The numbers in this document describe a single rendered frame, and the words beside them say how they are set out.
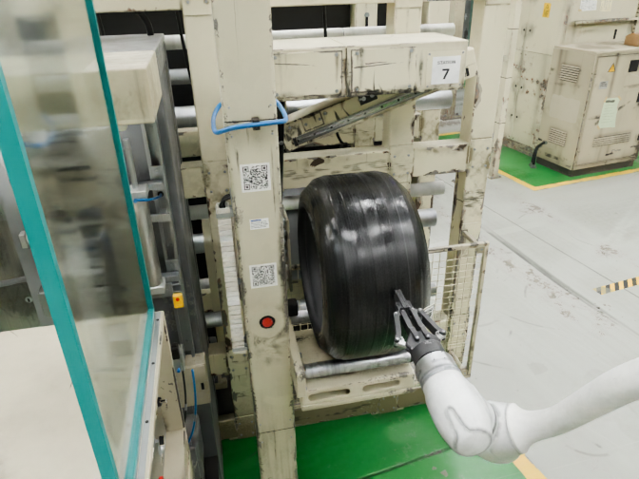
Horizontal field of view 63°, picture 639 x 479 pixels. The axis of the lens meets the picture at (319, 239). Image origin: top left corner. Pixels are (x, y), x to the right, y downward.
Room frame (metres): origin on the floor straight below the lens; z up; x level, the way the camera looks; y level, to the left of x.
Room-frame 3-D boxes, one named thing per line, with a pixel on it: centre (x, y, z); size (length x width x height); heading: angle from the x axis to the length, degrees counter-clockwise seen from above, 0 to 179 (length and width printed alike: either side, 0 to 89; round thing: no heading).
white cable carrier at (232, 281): (1.28, 0.25, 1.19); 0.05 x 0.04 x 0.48; 11
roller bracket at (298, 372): (1.36, 0.10, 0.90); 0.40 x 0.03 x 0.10; 11
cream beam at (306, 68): (1.71, -0.14, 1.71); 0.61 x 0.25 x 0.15; 101
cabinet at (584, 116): (5.52, -2.96, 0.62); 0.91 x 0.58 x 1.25; 110
